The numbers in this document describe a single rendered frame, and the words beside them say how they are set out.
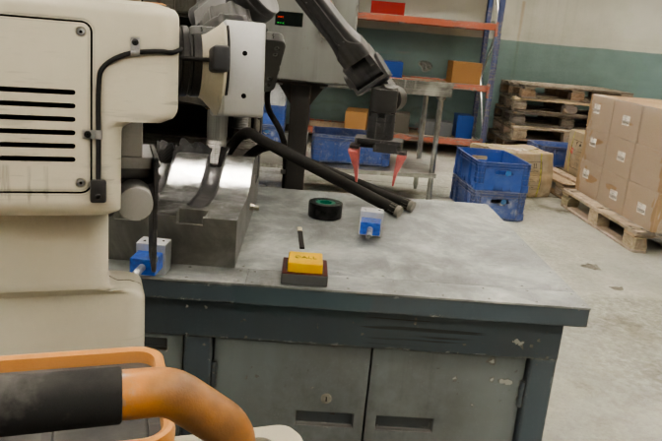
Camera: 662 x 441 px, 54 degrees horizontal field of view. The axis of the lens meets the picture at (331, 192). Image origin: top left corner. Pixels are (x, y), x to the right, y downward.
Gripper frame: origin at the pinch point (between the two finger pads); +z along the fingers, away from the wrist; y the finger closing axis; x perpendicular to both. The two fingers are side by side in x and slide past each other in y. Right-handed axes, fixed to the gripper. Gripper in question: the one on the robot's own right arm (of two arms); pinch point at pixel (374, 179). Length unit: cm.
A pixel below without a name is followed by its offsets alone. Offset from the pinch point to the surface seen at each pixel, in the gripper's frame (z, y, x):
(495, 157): 47, -78, -392
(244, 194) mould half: 4.3, 25.9, 9.8
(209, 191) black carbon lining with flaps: 4.6, 33.4, 9.8
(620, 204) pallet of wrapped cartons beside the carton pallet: 63, -161, -335
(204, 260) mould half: 12.1, 27.4, 30.6
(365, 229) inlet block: 10.0, 0.5, 4.5
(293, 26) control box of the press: -32, 31, -56
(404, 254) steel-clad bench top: 12.5, -8.0, 10.3
